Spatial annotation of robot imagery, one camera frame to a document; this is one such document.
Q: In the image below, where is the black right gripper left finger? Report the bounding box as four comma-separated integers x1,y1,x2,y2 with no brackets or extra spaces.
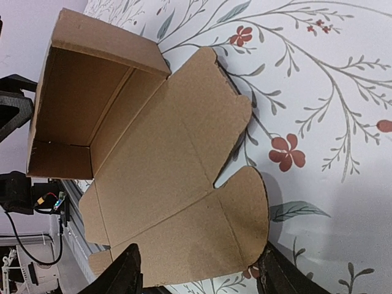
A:
88,243,143,294

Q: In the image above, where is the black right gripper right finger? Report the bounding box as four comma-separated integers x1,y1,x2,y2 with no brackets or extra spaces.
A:
256,241,330,294

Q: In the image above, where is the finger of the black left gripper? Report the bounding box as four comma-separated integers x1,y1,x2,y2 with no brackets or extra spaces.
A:
0,74,37,141

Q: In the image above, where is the brown cardboard box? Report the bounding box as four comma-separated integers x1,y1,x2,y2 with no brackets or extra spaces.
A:
26,9,269,287

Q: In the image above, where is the floral patterned table mat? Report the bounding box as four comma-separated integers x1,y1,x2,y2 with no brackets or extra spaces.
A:
84,1,391,293

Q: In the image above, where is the aluminium front rail frame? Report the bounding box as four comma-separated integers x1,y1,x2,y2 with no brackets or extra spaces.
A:
60,180,108,283

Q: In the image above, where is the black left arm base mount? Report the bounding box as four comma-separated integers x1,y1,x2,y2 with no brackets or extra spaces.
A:
1,171,70,226

